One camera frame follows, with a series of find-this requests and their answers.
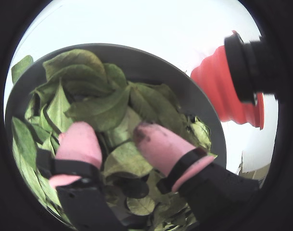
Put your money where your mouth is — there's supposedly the pile of green leaves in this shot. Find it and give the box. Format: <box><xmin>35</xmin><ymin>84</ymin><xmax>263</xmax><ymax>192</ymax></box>
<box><xmin>11</xmin><ymin>49</ymin><xmax>218</xmax><ymax>231</ymax></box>

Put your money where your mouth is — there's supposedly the red collapsible silicone cup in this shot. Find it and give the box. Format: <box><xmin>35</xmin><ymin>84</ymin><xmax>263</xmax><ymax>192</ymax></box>
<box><xmin>191</xmin><ymin>30</ymin><xmax>265</xmax><ymax>130</ymax></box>

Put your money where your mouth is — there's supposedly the black threaded cylindrical part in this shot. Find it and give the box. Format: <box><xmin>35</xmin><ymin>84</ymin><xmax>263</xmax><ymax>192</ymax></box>
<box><xmin>224</xmin><ymin>33</ymin><xmax>280</xmax><ymax>105</ymax></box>

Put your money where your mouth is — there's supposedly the grey round shallow bowl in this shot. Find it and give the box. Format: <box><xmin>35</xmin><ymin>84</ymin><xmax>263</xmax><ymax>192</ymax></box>
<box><xmin>4</xmin><ymin>43</ymin><xmax>228</xmax><ymax>231</ymax></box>

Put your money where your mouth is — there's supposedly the loose green leaf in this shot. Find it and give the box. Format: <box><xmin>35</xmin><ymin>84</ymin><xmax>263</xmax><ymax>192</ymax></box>
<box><xmin>11</xmin><ymin>55</ymin><xmax>34</xmax><ymax>85</ymax></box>

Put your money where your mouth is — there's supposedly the gripper finger with pink pad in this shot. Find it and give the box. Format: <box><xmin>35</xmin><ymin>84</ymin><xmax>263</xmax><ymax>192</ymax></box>
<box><xmin>37</xmin><ymin>121</ymin><xmax>129</xmax><ymax>231</ymax></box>
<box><xmin>132</xmin><ymin>121</ymin><xmax>260</xmax><ymax>218</ymax></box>

